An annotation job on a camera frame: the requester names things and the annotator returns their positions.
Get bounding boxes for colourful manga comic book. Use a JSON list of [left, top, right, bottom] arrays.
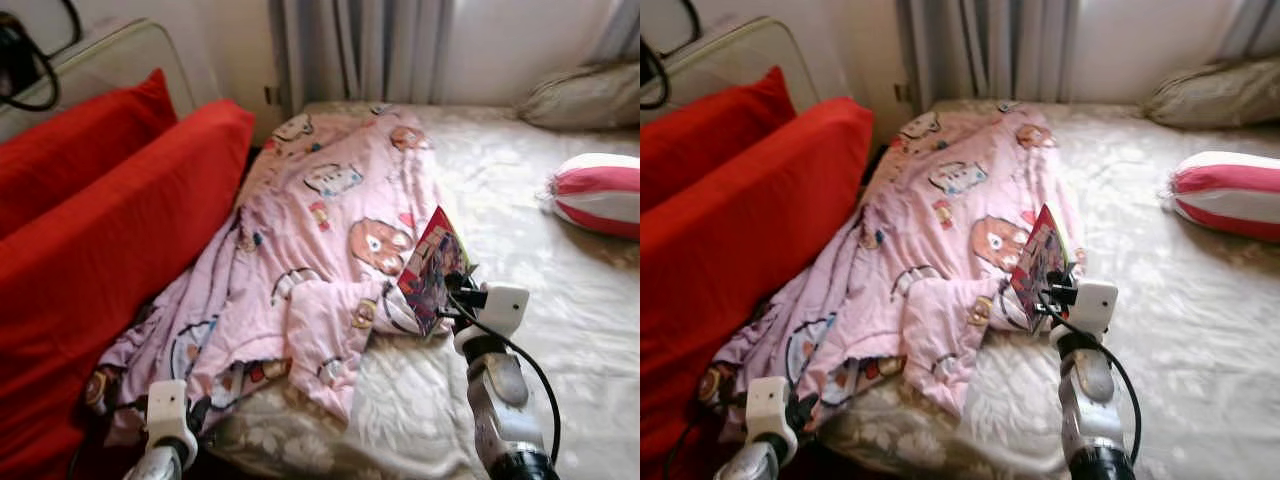
[[1010, 204, 1073, 333], [397, 206, 471, 336]]

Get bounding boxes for beige floral pillow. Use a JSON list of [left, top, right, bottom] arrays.
[[515, 62, 640, 131], [1143, 55, 1280, 129]]

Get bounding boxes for black power adapter cable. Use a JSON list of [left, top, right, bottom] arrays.
[[640, 0, 701, 111], [0, 0, 81, 113]]

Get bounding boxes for red fabric cushion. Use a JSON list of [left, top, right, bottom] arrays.
[[640, 67, 798, 213], [0, 98, 256, 480], [0, 68, 179, 241], [640, 96, 874, 480]]

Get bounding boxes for grey pleated curtain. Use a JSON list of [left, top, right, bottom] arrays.
[[895, 0, 1081, 111], [270, 0, 451, 111], [590, 0, 640, 66], [1215, 0, 1280, 66]]

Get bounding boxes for pink cartoon print quilt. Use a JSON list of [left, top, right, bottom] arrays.
[[700, 100, 1086, 441], [85, 105, 471, 446]]

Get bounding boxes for red white striped pillow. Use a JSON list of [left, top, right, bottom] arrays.
[[1160, 152, 1280, 243], [540, 153, 640, 239]]

